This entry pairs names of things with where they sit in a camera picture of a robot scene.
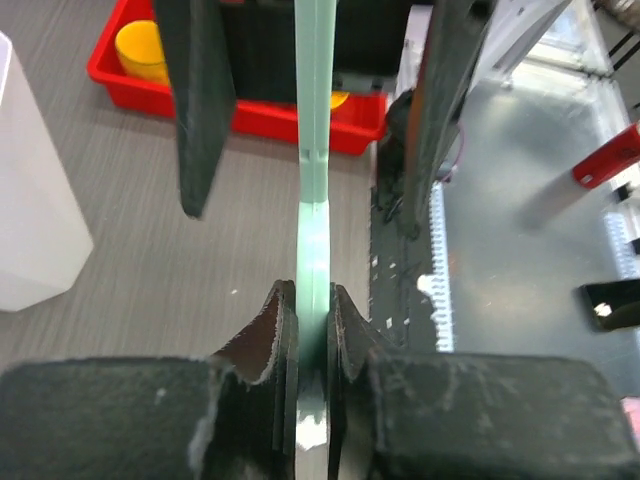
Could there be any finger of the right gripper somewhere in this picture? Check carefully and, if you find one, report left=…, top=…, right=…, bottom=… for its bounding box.
left=402, top=0, right=495, bottom=239
left=154, top=0, right=236, bottom=219

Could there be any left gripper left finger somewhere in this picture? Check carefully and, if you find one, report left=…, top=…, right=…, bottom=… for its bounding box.
left=1, top=281, right=298, bottom=479

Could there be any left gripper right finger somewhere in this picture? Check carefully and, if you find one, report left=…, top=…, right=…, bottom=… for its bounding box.
left=327, top=285, right=639, bottom=479

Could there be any green plastic dustpan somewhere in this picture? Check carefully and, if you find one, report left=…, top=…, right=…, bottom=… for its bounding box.
left=294, top=0, right=337, bottom=451

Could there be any white plastic trash bin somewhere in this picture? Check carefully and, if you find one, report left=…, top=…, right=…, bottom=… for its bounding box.
left=1, top=34, right=94, bottom=312

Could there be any yellow mug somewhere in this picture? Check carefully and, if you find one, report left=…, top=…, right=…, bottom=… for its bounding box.
left=114, top=20, right=169, bottom=86

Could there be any red plastic bin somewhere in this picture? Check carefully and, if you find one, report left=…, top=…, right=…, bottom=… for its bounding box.
left=87, top=0, right=387, bottom=156

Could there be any yellow bowl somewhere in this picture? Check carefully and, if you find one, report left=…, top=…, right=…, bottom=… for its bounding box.
left=330, top=91, right=349, bottom=111

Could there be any white slotted cable duct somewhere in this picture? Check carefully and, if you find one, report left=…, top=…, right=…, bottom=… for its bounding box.
left=417, top=182, right=455, bottom=353

